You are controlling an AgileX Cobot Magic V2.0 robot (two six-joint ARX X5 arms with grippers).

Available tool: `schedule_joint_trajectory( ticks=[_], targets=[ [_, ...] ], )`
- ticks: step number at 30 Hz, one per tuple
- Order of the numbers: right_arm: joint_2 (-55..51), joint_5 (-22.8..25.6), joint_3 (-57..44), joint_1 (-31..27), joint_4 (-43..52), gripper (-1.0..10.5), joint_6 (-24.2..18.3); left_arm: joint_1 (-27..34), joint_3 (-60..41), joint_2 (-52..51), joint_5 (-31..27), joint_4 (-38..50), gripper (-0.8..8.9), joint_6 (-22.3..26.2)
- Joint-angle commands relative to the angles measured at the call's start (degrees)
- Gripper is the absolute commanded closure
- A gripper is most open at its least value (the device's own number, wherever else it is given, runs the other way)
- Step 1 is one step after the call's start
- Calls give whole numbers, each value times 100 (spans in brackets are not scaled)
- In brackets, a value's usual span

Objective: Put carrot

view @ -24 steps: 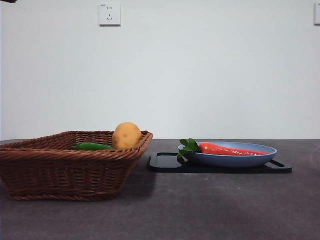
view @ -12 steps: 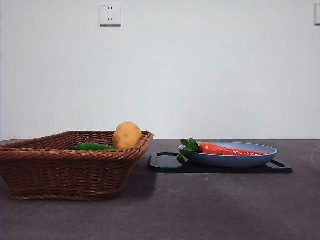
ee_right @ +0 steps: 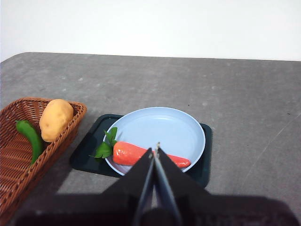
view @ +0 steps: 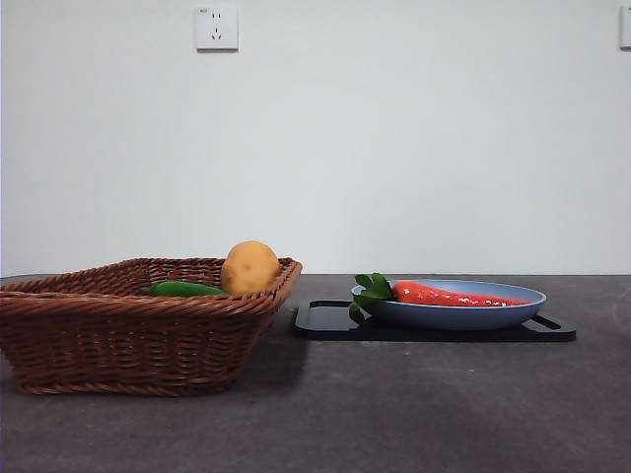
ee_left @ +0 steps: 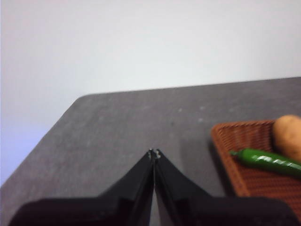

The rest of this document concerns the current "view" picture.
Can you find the orange carrot with green leaves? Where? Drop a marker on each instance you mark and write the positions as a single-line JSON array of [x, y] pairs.
[[429, 294]]

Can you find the light blue round plate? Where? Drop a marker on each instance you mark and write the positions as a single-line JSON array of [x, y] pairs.
[[443, 317]]

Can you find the yellow-brown potato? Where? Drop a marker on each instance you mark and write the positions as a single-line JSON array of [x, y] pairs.
[[249, 268]]

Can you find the green chili pepper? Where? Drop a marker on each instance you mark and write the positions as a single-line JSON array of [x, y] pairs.
[[182, 289]]

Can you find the brown woven wicker basket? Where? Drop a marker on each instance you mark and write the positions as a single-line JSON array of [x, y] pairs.
[[138, 345]]

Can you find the white wall power socket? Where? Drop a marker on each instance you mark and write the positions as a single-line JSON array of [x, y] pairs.
[[217, 28]]

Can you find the white wall plate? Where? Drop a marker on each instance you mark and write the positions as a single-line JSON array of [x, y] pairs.
[[626, 27]]

